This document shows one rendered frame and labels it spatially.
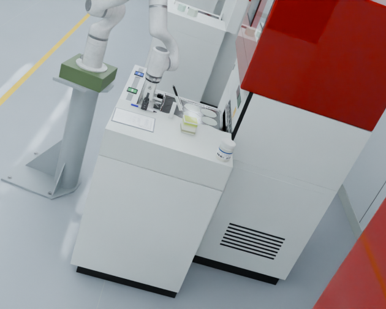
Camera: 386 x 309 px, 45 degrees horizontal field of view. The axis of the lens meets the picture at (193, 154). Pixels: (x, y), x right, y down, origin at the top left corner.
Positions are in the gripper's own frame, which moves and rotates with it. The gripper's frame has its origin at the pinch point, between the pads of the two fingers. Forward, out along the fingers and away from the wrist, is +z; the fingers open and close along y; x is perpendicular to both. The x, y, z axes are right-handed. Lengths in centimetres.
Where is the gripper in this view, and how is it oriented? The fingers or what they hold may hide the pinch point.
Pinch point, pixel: (144, 105)
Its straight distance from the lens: 242.9
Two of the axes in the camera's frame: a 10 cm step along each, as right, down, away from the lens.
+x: -9.5, -2.9, -1.2
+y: 0.5, -5.1, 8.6
